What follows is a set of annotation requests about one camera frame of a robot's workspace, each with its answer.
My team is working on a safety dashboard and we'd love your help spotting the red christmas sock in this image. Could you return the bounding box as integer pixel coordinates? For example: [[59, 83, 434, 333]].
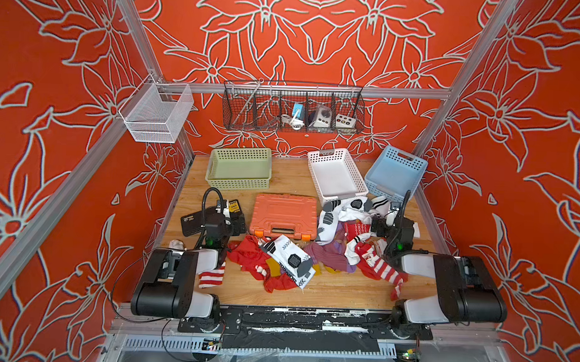
[[227, 235, 298, 293]]

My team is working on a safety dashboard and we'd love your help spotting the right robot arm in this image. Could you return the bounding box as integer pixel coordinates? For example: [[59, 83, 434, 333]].
[[371, 216, 508, 329]]

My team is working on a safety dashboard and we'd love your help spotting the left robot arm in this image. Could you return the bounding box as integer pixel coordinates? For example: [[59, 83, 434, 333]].
[[130, 213, 233, 325]]

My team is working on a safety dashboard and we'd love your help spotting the green plastic basket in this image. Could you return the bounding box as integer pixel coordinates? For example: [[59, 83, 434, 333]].
[[205, 148, 272, 190]]

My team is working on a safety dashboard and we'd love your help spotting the blue plastic basket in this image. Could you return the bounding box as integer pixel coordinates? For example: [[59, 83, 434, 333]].
[[365, 145, 427, 203]]

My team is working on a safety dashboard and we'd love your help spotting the white plastic basket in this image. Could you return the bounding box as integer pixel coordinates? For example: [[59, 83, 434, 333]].
[[308, 148, 368, 204]]

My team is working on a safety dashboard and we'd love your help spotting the black yellow bit box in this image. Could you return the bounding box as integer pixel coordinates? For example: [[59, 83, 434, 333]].
[[180, 199, 247, 237]]

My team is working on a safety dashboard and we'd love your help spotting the red white striped santa sock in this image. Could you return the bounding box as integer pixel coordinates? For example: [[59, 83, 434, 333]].
[[356, 242, 409, 301]]

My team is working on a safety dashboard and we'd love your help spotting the white crumpled tissue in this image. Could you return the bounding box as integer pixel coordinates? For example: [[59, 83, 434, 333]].
[[168, 239, 185, 251]]

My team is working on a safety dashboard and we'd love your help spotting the white black sock pile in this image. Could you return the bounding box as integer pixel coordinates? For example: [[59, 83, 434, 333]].
[[315, 196, 420, 245]]

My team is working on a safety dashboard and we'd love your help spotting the red patterned knit sock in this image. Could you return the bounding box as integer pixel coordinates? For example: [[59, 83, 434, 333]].
[[343, 222, 371, 241]]

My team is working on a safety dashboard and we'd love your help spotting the purple ribbed sock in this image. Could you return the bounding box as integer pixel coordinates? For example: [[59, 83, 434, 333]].
[[304, 242, 357, 274]]

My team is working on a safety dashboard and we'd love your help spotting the orange plastic tool case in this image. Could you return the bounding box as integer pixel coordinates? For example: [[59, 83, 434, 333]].
[[249, 193, 319, 242]]

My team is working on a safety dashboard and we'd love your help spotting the white black patterned sock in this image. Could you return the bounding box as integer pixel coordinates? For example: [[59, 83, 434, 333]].
[[259, 235, 316, 290]]

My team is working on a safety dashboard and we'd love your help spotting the white power adapter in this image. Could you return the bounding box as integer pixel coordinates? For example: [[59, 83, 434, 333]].
[[280, 103, 305, 131]]

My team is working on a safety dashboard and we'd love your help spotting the white socket cube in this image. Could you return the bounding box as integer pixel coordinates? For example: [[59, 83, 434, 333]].
[[309, 105, 332, 129]]

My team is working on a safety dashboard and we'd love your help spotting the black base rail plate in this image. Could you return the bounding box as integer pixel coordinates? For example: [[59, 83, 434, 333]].
[[177, 305, 433, 357]]

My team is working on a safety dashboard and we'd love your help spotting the black wire wall basket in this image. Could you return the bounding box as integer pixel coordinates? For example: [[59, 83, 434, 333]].
[[222, 79, 365, 135]]

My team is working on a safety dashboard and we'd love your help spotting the white wire wall basket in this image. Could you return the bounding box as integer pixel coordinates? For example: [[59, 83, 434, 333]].
[[119, 84, 195, 144]]

